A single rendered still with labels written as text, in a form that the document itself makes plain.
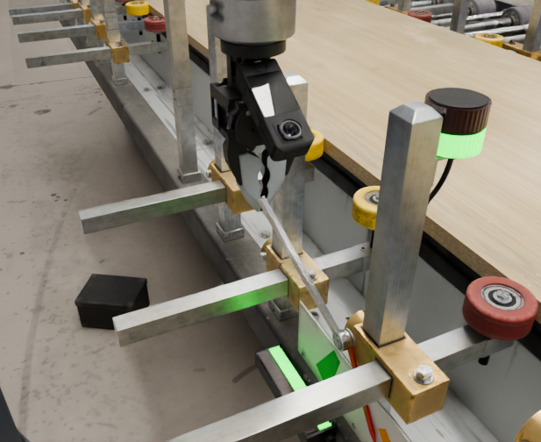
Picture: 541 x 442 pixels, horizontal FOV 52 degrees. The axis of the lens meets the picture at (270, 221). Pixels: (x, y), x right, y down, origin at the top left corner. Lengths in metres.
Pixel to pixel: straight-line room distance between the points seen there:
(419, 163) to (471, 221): 0.33
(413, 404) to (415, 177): 0.24
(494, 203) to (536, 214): 0.06
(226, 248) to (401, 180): 0.61
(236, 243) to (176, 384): 0.77
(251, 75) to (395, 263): 0.25
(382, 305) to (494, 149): 0.53
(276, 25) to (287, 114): 0.09
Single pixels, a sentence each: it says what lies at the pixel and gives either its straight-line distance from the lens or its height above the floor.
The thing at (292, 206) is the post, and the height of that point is 0.92.
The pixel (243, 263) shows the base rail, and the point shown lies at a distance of 1.05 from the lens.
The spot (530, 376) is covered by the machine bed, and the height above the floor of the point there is 0.77.
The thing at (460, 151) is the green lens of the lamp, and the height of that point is 1.11.
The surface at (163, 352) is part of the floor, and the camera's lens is 1.88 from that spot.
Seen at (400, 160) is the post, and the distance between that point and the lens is 0.53.
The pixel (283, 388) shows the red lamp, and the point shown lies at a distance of 0.83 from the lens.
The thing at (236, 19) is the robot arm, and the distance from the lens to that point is 0.58.
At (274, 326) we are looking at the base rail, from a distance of 0.92.
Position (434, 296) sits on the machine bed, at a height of 0.76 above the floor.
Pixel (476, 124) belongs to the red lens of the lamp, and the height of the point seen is 1.14.
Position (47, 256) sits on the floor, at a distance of 2.41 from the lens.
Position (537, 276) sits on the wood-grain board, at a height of 0.90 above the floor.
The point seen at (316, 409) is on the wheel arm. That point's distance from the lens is 0.61.
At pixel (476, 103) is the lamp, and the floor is 1.15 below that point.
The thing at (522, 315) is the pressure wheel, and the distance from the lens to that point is 0.70.
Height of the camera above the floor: 1.34
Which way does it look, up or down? 33 degrees down
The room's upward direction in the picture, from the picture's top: straight up
